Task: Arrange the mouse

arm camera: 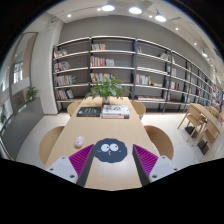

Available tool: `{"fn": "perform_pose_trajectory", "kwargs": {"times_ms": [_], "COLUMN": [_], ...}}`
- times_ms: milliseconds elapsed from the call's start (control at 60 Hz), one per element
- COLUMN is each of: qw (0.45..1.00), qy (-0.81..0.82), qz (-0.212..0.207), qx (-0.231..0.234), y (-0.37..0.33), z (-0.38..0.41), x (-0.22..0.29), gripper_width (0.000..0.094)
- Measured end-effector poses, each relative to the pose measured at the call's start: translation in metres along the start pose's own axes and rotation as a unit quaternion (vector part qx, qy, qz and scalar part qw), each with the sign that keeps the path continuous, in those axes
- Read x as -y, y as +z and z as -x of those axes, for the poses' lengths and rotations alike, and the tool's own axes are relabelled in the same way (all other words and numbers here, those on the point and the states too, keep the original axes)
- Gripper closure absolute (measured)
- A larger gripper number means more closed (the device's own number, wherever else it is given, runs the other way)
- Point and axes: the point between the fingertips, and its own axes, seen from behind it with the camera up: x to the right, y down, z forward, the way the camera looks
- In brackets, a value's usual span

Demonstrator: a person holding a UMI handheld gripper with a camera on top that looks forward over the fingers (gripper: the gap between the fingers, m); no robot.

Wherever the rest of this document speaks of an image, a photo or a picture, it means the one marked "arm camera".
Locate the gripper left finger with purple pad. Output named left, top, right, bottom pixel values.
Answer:
left=47, top=145, right=94, bottom=187

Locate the green potted plant by window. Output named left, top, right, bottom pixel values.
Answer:
left=26, top=87, right=38, bottom=102

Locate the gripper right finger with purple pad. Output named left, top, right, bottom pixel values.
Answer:
left=132, top=145, right=178, bottom=186

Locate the wooden chair far left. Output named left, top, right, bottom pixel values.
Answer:
left=67, top=102, right=80, bottom=116

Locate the wooden chair near right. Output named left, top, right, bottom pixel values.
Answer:
left=145, top=126, right=174, bottom=160

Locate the green potted plant on table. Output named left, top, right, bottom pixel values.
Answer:
left=85, top=77, right=129, bottom=104

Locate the black book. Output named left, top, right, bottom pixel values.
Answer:
left=77, top=107, right=101, bottom=117

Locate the white computer mouse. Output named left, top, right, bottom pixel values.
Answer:
left=74, top=136, right=84, bottom=148

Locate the dark round cartoon mouse pad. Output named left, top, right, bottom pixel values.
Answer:
left=94, top=138, right=127, bottom=163

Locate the wooden chair far right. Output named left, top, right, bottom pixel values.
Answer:
left=131, top=101, right=146, bottom=119

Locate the wooden side chair front right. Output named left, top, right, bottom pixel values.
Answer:
left=198, top=120, right=220, bottom=155

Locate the long grey bookshelf unit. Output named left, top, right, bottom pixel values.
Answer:
left=52, top=36, right=224, bottom=112

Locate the stack of white red books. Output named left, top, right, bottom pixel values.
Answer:
left=102, top=105, right=130, bottom=119

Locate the wooden chair near left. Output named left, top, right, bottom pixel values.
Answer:
left=39, top=126, right=64, bottom=164

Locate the wooden side chair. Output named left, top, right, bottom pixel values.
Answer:
left=198, top=120, right=220, bottom=155
left=183, top=105, right=204, bottom=141

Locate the wooden side table right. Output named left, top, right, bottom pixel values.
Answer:
left=190, top=102, right=224, bottom=152

